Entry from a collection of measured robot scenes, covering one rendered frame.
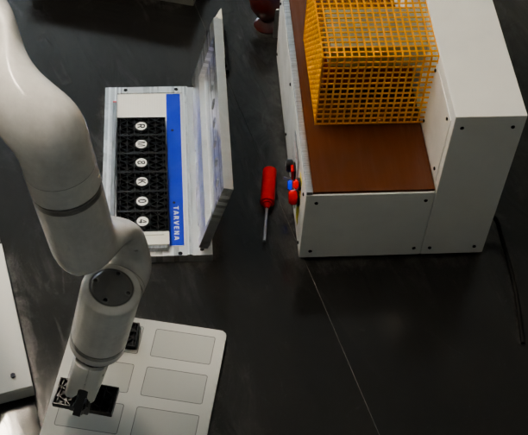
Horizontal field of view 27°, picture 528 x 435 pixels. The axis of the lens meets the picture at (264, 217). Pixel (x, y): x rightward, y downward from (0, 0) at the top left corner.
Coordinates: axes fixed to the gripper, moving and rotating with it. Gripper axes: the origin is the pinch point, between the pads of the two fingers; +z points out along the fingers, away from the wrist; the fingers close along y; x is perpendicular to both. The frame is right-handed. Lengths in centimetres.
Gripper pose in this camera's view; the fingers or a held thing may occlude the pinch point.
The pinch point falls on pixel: (84, 390)
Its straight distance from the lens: 178.3
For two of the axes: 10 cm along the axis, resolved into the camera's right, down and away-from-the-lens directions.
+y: -1.7, 7.6, -6.2
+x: 9.5, 2.9, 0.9
